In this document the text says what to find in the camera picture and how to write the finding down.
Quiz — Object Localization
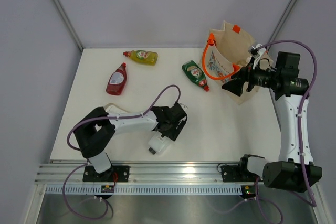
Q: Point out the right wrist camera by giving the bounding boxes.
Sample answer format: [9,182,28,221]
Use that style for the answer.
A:
[248,43,267,69]

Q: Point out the aluminium mounting rail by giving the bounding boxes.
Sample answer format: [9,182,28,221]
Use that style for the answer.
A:
[34,162,320,185]

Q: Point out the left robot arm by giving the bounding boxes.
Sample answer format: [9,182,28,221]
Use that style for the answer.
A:
[72,102,187,182]

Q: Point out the green dish soap bottle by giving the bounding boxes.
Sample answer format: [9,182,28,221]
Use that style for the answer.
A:
[182,60,209,92]

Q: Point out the beige canvas bag orange handles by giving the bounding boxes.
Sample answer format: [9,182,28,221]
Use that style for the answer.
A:
[201,20,271,107]

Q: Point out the white rectangular bottle black cap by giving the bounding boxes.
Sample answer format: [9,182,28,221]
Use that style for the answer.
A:
[148,132,171,155]

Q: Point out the amber liquid bottle white cap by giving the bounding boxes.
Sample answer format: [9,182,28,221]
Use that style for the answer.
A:
[232,57,251,71]

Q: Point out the aluminium frame post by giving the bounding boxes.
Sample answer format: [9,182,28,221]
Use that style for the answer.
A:
[267,0,298,43]
[51,0,85,53]

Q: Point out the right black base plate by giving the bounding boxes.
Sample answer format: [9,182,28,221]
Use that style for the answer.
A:
[218,164,266,183]

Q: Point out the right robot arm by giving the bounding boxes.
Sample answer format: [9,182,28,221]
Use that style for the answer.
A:
[222,51,322,193]

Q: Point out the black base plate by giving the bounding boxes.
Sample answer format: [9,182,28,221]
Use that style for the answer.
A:
[82,165,130,183]
[218,164,266,183]

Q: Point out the clear pale soap bottle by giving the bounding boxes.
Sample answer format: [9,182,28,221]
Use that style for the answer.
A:
[103,103,128,114]

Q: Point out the right aluminium frame post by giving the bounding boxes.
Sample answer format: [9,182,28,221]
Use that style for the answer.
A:
[267,0,298,43]

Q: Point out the red dish soap bottle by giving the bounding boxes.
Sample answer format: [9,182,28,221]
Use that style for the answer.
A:
[106,62,127,95]

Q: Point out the left aluminium frame post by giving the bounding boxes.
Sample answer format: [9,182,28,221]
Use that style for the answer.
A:
[51,0,85,53]

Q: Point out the yellow dish soap bottle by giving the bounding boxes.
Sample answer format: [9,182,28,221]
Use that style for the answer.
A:
[123,50,158,66]

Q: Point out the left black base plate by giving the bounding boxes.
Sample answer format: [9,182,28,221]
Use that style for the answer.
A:
[82,165,130,183]

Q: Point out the white slotted cable duct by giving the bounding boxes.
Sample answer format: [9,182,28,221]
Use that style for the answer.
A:
[45,185,243,195]

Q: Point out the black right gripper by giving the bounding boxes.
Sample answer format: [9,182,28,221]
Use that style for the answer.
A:
[222,57,280,97]

